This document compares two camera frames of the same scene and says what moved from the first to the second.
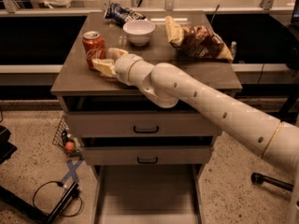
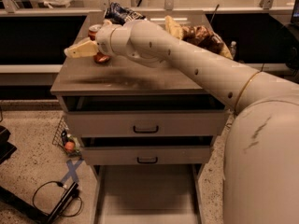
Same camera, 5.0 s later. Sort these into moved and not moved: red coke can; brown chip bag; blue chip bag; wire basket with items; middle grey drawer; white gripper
Moved: red coke can; white gripper
Not moved: wire basket with items; brown chip bag; middle grey drawer; blue chip bag
